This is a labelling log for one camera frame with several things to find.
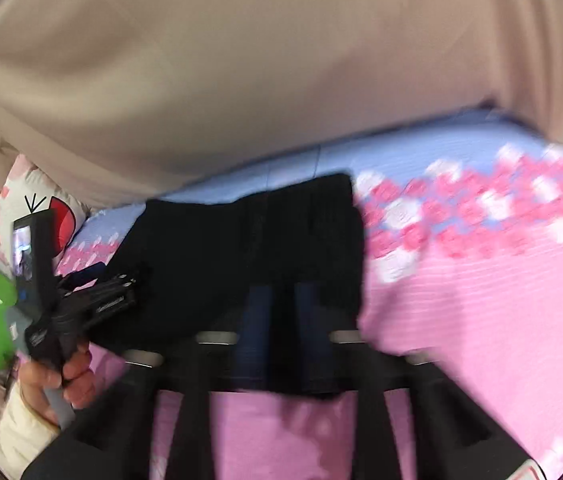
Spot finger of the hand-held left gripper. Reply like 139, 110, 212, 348
62, 287, 135, 333
56, 261, 152, 302

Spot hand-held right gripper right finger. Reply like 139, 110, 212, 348
291, 281, 535, 480

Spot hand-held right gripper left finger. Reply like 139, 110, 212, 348
22, 282, 275, 480

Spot black pants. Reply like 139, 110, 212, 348
89, 172, 367, 401

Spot person's left hand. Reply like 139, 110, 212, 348
20, 345, 96, 423

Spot pink cat face pillow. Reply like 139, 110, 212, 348
0, 154, 87, 261

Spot pink floral bed sheet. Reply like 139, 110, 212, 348
52, 109, 563, 480

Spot beige cloth drape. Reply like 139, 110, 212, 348
0, 0, 563, 211

